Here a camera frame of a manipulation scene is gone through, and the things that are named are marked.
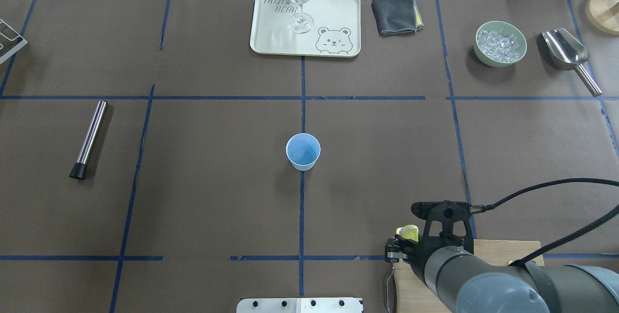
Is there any white wire cup rack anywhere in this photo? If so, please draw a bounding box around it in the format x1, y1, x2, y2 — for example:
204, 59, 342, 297
0, 18, 28, 64

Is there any wooden cup stand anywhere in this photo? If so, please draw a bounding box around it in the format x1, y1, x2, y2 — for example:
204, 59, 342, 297
585, 0, 619, 36

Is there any bamboo cutting board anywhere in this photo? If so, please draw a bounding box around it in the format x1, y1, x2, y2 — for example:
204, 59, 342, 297
385, 239, 548, 313

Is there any cream bear serving tray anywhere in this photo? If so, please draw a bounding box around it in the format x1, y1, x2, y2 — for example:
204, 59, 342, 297
250, 0, 362, 58

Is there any grey folded cloth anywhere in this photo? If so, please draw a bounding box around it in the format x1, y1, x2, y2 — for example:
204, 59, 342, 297
371, 0, 425, 36

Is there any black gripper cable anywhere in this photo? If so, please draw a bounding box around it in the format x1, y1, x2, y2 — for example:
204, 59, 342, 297
467, 178, 619, 268

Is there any light blue plastic cup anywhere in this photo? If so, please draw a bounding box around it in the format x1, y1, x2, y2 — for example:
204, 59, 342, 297
285, 133, 321, 172

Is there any steel ice scoop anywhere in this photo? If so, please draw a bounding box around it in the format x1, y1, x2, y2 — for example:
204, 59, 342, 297
540, 28, 602, 97

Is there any steel muddler black tip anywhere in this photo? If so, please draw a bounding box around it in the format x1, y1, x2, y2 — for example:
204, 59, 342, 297
69, 100, 108, 180

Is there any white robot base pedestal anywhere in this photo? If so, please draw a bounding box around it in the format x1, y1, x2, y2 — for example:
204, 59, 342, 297
236, 297, 364, 313

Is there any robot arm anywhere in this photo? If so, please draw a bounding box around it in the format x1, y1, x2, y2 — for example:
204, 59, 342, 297
384, 200, 619, 313

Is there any green bowl of ice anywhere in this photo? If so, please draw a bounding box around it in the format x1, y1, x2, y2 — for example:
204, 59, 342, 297
473, 21, 528, 68

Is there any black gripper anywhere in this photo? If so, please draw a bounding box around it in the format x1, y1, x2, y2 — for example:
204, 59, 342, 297
385, 200, 473, 275

